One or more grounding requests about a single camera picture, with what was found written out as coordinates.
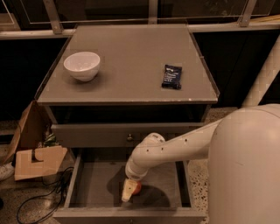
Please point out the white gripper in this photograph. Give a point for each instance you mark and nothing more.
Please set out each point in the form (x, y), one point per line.
(135, 174)

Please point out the white ceramic bowl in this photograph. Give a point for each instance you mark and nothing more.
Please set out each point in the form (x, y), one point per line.
(82, 66)

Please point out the red apple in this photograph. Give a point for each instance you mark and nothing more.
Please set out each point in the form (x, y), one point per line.
(138, 188)

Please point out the white post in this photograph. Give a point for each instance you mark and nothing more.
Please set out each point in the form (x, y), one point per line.
(264, 79)

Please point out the dark blue snack packet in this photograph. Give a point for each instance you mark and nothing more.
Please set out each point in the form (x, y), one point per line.
(172, 75)

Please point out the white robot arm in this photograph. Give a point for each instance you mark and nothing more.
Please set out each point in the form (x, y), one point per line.
(243, 153)

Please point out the open grey middle drawer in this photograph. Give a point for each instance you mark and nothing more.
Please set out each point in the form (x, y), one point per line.
(94, 195)

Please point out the white shoe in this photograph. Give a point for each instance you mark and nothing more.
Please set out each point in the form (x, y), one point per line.
(6, 171)

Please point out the grey drawer cabinet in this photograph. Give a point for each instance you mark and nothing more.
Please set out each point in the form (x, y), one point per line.
(128, 87)

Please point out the metal railing frame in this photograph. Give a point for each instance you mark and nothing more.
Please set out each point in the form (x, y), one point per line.
(45, 19)

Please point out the brown cardboard box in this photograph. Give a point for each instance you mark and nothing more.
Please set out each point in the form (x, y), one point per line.
(30, 160)

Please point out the grey top drawer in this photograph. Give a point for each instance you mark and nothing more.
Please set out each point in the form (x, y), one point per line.
(110, 135)

